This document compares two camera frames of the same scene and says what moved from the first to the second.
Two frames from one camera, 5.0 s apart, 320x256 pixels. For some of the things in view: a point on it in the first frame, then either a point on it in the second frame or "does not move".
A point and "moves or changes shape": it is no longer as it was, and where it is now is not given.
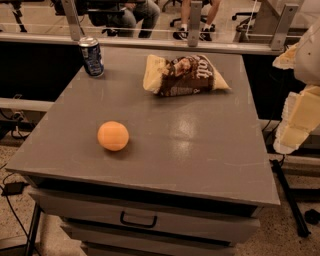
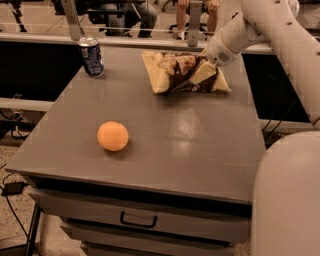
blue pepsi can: x=92 y=56 does not move
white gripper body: x=308 y=56 → x=220 y=52
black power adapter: x=14 y=188 does not move
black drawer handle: x=122 y=218 does not move
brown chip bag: x=182 y=76 moves or changes shape
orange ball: x=113 y=135 does not move
